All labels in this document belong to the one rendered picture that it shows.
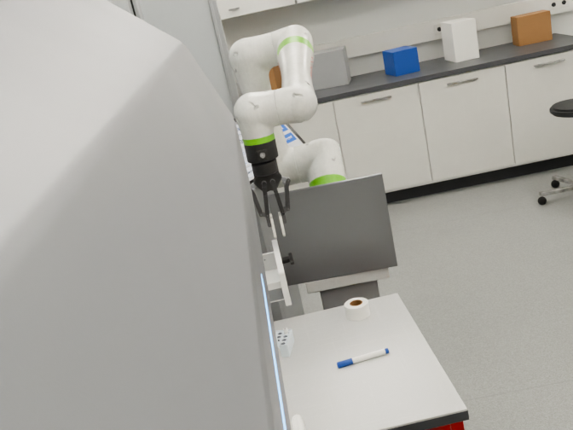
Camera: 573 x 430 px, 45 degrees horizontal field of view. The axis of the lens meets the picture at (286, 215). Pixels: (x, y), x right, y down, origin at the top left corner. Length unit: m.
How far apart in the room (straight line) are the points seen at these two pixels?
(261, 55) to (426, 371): 1.15
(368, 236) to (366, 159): 2.85
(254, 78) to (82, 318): 2.12
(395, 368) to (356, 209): 0.64
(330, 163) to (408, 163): 2.80
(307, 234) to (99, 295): 2.00
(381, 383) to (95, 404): 1.52
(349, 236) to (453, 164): 3.03
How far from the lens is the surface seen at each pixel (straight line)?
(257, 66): 2.31
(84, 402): 0.20
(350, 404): 1.66
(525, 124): 5.30
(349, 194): 2.19
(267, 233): 3.06
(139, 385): 0.23
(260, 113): 1.91
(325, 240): 2.24
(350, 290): 2.36
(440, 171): 5.19
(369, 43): 5.60
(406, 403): 1.63
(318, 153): 2.37
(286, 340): 1.90
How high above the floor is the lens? 1.69
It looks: 18 degrees down
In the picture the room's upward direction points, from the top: 12 degrees counter-clockwise
